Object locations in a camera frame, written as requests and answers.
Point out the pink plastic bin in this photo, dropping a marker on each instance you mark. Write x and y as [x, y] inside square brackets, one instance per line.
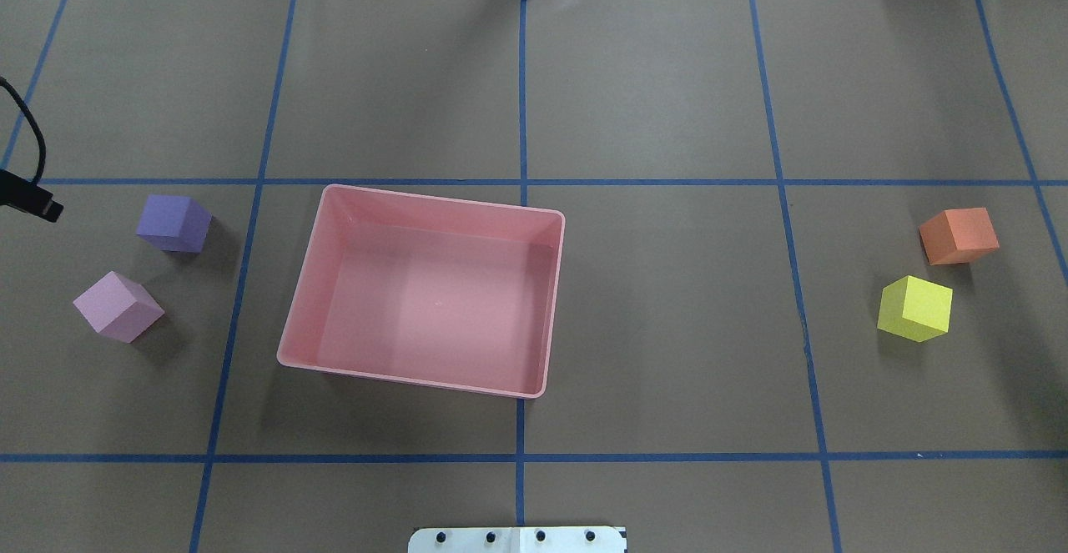
[427, 290]

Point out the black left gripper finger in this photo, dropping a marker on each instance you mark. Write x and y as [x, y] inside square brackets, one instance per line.
[27, 197]

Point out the pink foam block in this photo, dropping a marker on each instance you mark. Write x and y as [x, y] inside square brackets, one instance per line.
[118, 308]

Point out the purple foam block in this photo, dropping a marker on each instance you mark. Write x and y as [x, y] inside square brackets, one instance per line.
[174, 223]

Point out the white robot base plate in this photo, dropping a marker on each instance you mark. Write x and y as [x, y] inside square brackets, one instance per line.
[598, 538]

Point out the orange foam block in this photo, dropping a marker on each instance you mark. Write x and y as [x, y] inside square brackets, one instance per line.
[958, 236]

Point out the yellow foam block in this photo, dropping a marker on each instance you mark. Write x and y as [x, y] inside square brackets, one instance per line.
[915, 309]

